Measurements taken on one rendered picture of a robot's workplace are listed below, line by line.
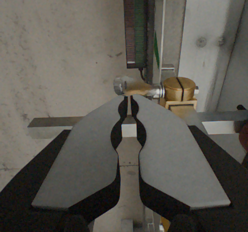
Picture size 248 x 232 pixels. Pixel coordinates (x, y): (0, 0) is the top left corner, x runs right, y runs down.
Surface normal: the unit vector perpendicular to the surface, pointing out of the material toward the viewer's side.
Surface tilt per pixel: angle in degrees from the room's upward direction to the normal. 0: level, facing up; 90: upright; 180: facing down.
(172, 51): 0
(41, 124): 90
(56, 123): 90
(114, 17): 0
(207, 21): 0
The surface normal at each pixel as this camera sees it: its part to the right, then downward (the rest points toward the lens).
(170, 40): -0.02, 0.55
